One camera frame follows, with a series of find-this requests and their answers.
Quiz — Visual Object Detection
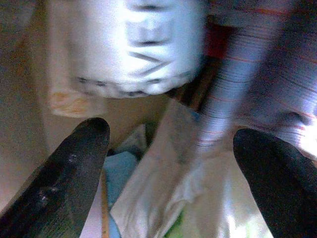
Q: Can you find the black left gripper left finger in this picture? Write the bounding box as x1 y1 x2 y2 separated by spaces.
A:
0 117 111 238

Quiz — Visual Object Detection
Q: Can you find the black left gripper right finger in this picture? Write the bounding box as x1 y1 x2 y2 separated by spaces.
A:
233 128 317 238

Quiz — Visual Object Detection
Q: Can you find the light blue cloth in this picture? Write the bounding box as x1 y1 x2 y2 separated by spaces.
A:
103 148 139 238

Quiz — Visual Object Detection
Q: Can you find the crumpled white paper bag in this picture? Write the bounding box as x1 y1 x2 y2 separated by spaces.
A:
110 99 273 238

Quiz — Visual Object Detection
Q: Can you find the white thin-striped cloth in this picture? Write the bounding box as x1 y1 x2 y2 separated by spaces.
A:
198 0 317 159

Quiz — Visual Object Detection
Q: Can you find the plain white plastic bag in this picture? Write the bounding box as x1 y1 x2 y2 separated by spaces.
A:
47 0 208 100

